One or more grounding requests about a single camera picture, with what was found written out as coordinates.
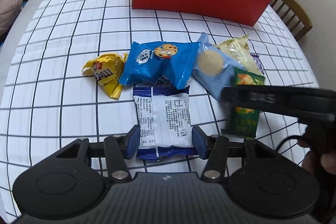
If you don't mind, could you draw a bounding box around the purple candy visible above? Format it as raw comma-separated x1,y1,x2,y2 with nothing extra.
251,53,265,75

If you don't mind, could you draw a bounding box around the wooden chair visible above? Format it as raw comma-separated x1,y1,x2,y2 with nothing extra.
270,0,313,42

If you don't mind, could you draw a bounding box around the yellow candy wrapper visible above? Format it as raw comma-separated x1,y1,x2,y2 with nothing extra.
81,53,127,99

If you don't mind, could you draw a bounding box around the white grid tablecloth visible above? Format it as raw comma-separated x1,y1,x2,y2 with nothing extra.
1,0,317,222

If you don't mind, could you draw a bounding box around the right hand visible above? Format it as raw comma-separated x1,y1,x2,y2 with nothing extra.
301,151,336,175

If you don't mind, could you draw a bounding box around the light blue biscuit packet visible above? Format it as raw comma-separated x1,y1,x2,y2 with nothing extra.
193,32,246,102

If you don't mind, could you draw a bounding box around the blue cookie snack packet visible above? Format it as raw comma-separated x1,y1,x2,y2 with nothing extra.
119,41,201,89

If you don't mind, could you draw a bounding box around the white blue snack packet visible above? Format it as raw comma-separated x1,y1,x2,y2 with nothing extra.
133,85,196,161

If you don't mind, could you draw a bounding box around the pale green snack packet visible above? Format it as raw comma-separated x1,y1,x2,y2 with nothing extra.
215,35,263,76

